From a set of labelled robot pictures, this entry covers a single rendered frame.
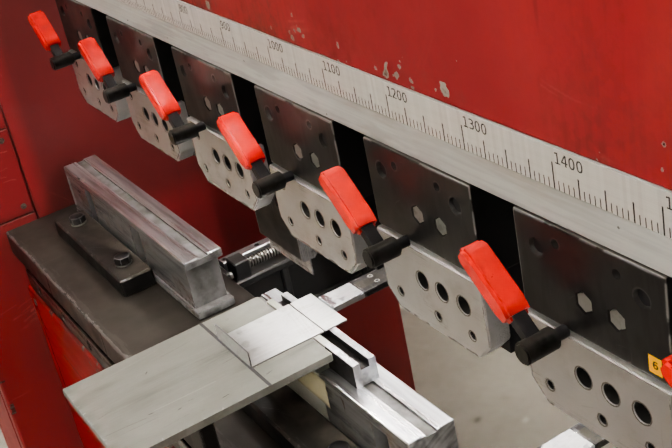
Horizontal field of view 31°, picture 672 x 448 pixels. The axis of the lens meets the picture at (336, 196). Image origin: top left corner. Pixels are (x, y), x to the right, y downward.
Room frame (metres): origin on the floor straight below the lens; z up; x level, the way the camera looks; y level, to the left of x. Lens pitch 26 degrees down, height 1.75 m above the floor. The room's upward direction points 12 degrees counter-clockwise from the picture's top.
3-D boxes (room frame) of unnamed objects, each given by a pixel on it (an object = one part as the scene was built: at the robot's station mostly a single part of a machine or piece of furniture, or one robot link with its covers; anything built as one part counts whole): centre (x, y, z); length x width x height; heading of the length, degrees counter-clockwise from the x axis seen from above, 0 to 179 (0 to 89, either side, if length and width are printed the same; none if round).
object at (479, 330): (0.89, -0.10, 1.26); 0.15 x 0.09 x 0.17; 27
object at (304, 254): (1.22, 0.07, 1.13); 0.10 x 0.02 x 0.10; 27
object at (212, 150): (1.25, 0.08, 1.26); 0.15 x 0.09 x 0.17; 27
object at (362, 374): (1.20, 0.05, 0.99); 0.20 x 0.03 x 0.03; 27
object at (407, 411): (1.18, 0.04, 0.92); 0.39 x 0.06 x 0.10; 27
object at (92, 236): (1.73, 0.39, 0.89); 0.30 x 0.05 x 0.03; 27
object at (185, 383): (1.16, 0.20, 1.00); 0.26 x 0.18 x 0.01; 117
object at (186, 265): (1.72, 0.31, 0.92); 0.50 x 0.06 x 0.10; 27
